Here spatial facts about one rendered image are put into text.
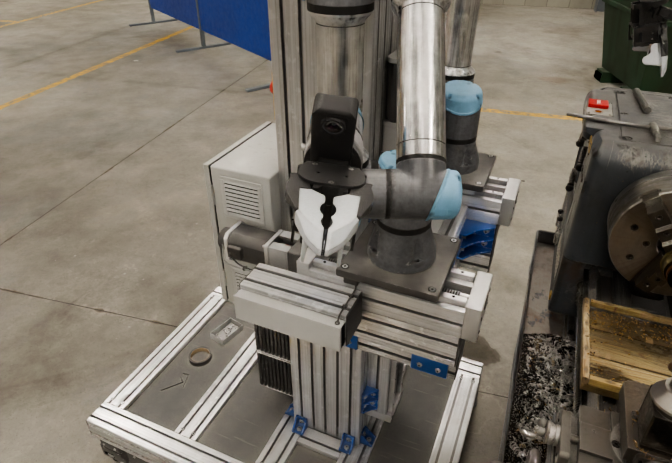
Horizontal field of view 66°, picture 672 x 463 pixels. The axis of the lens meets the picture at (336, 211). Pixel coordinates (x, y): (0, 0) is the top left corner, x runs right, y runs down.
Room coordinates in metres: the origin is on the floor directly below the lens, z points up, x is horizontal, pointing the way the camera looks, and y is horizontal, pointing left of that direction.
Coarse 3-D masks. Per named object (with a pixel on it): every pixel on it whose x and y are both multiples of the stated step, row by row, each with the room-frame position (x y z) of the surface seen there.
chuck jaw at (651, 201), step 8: (656, 192) 1.14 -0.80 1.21; (648, 200) 1.12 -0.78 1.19; (656, 200) 1.12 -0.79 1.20; (648, 208) 1.11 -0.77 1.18; (656, 208) 1.09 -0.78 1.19; (664, 208) 1.08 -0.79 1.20; (648, 216) 1.08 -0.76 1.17; (656, 216) 1.08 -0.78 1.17; (664, 216) 1.07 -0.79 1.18; (656, 224) 1.08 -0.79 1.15; (664, 224) 1.07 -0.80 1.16; (656, 232) 1.06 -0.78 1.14; (664, 232) 1.05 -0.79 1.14; (664, 240) 1.05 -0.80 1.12; (664, 248) 1.03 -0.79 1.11
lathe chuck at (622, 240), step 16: (640, 192) 1.17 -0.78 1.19; (624, 208) 1.15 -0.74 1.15; (640, 208) 1.13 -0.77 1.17; (608, 224) 1.20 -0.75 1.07; (624, 224) 1.14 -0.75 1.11; (640, 224) 1.12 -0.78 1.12; (608, 240) 1.15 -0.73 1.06; (624, 240) 1.13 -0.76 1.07; (640, 240) 1.12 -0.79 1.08; (656, 240) 1.10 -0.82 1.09; (624, 256) 1.13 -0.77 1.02; (640, 256) 1.11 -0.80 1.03; (624, 272) 1.12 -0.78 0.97; (656, 288) 1.09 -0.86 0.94
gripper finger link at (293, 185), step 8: (296, 176) 0.49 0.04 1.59; (288, 184) 0.47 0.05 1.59; (296, 184) 0.47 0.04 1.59; (304, 184) 0.47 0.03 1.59; (312, 184) 0.48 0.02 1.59; (288, 192) 0.45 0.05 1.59; (296, 192) 0.46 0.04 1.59; (288, 200) 0.45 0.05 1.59; (296, 200) 0.44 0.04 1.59; (296, 208) 0.43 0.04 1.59
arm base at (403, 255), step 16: (384, 240) 0.90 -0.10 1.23; (400, 240) 0.89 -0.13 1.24; (416, 240) 0.89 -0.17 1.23; (432, 240) 0.92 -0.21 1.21; (368, 256) 0.93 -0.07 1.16; (384, 256) 0.89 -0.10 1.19; (400, 256) 0.88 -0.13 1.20; (416, 256) 0.89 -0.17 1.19; (432, 256) 0.90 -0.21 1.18; (400, 272) 0.87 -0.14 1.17; (416, 272) 0.87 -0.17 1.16
